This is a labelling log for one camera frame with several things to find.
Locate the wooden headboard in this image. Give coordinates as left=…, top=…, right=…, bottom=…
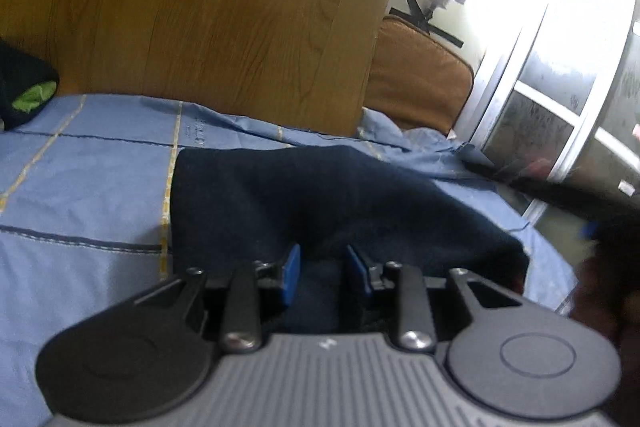
left=0, top=0, right=414, bottom=134

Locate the navy red patterned knit sweater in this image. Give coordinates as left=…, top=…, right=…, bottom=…
left=167, top=145, right=531, bottom=335

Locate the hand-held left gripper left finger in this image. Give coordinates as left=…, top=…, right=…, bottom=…
left=134, top=244, right=302, bottom=354

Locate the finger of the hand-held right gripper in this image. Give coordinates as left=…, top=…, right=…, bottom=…
left=459, top=144, right=606, bottom=220

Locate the brown pillow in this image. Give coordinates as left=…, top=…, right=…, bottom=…
left=365, top=16, right=475, bottom=138

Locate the black tape strip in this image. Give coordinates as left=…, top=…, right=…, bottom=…
left=390, top=0, right=464, bottom=48

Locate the white framed window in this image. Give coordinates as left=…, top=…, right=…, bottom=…
left=452, top=0, right=640, bottom=228

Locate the dark garment with green lining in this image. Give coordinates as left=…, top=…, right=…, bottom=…
left=0, top=39, right=61, bottom=131

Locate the blue checked bed sheet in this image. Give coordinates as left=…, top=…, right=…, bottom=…
left=0, top=94, right=580, bottom=427

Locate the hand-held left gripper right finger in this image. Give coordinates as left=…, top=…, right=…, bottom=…
left=344, top=244, right=522, bottom=354

